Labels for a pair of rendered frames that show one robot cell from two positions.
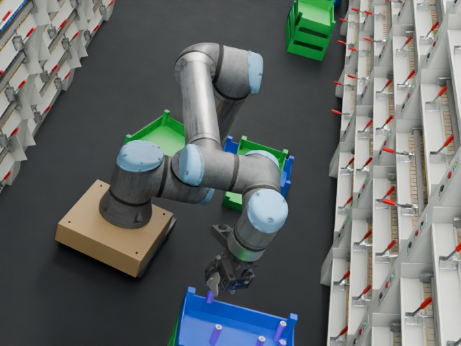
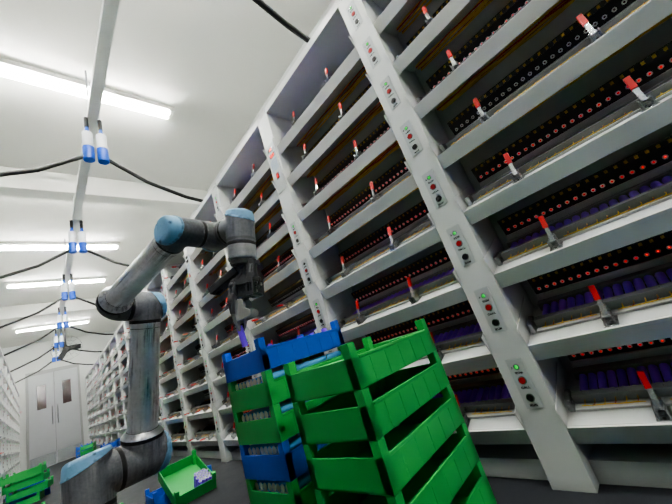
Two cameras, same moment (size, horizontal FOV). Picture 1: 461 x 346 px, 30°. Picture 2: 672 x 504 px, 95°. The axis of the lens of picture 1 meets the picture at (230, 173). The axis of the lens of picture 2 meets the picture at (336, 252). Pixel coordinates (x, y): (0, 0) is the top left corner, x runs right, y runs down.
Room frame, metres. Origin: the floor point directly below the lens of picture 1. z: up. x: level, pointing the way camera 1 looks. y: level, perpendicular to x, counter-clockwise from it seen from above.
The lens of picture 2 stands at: (0.66, 0.32, 0.48)
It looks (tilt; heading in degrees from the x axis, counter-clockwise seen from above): 17 degrees up; 317
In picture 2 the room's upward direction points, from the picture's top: 18 degrees counter-clockwise
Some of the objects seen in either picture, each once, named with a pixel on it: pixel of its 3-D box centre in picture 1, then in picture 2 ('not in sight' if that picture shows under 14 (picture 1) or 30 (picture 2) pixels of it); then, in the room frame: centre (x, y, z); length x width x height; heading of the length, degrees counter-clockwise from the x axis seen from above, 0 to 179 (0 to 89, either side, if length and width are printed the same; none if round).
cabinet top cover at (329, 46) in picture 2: not in sight; (249, 159); (2.13, -0.58, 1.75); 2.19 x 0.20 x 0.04; 4
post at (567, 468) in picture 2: not in sight; (443, 180); (1.09, -0.65, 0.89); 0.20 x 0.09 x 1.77; 94
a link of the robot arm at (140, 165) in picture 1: (139, 170); (91, 478); (2.30, 0.30, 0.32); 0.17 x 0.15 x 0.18; 106
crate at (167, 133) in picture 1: (163, 141); not in sight; (2.89, 0.31, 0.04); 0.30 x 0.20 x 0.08; 161
